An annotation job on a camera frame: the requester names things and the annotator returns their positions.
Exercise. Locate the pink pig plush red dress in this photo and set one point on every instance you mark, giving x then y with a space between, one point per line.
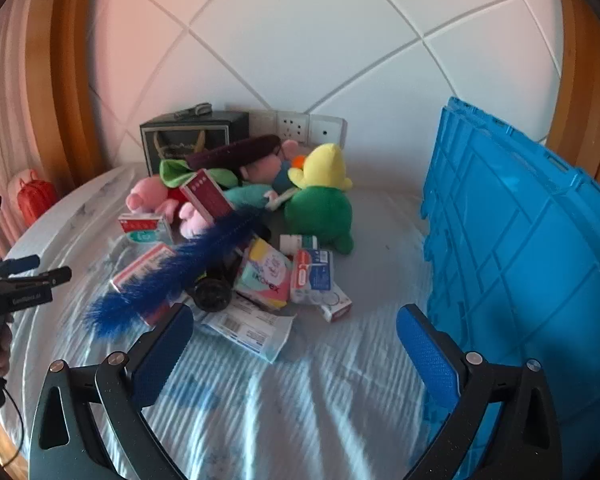
142 195

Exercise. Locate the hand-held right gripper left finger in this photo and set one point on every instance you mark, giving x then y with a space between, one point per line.
160 355

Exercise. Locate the green plush leaf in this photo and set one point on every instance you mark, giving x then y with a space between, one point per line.
172 170

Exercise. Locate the colourful sanitary pad pack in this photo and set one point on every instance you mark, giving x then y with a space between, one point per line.
265 275

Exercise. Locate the pink pig plush teal body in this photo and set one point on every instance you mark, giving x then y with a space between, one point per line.
247 196

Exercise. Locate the white barcode box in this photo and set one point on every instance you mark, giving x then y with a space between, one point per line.
250 330

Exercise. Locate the small red bag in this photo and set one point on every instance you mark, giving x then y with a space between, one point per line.
37 202

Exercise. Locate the long white red box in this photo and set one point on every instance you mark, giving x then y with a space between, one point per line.
337 305

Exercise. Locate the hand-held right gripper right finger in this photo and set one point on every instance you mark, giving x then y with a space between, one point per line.
427 355

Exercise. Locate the black gift box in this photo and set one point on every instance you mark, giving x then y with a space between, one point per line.
190 137

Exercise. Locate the white marble desktop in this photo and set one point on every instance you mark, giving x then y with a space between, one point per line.
80 205

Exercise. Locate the white wall plate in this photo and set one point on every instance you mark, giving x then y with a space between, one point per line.
262 122

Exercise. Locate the blue striped table cloth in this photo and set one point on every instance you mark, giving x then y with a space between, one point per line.
290 410

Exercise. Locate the orange wooden frame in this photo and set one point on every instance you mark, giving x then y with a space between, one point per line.
80 60
585 60

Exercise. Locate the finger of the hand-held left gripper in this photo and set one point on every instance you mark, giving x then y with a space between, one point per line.
17 265
52 276

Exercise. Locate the person's left hand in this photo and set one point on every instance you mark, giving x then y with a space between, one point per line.
4 350

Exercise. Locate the pink curtain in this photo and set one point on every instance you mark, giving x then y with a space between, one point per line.
10 110

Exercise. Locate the white medicine bottle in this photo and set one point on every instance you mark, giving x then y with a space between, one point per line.
297 242

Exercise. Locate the yellow green plush duck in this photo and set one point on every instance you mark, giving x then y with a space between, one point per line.
320 210

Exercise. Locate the grey metal clip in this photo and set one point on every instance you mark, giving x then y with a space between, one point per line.
195 110

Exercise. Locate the red green medicine box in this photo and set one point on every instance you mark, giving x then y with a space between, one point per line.
145 227

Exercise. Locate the red white carton box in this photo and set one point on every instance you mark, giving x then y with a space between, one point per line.
205 195

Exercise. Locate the blue feather duster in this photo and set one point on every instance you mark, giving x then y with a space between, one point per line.
170 270

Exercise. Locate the blue plastic crate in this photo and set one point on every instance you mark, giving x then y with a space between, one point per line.
530 285

